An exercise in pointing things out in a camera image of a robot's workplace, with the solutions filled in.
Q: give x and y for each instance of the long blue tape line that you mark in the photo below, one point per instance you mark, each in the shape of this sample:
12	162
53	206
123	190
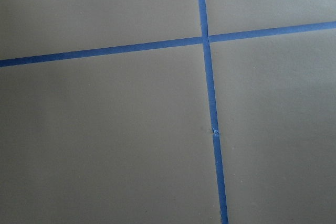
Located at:
213	111

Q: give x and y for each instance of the crossing blue tape line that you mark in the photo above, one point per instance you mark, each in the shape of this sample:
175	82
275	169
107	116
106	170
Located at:
167	44

